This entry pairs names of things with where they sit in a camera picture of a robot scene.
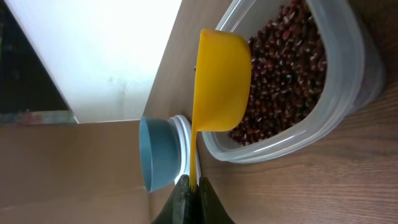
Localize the red beans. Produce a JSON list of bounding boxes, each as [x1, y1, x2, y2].
[[228, 0, 328, 146]]

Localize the clear plastic container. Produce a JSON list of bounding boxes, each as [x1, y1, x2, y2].
[[202, 0, 386, 163]]

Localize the yellow plastic measuring scoop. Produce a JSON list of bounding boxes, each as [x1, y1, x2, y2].
[[189, 29, 251, 191]]

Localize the teal plastic bowl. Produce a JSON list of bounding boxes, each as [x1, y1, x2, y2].
[[139, 116, 181, 192]]

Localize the white digital kitchen scale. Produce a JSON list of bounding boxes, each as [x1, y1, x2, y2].
[[168, 115, 192, 185]]

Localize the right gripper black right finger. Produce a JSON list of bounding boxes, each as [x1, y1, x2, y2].
[[198, 177, 234, 224]]

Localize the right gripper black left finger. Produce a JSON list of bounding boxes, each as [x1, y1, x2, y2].
[[151, 174, 193, 224]]

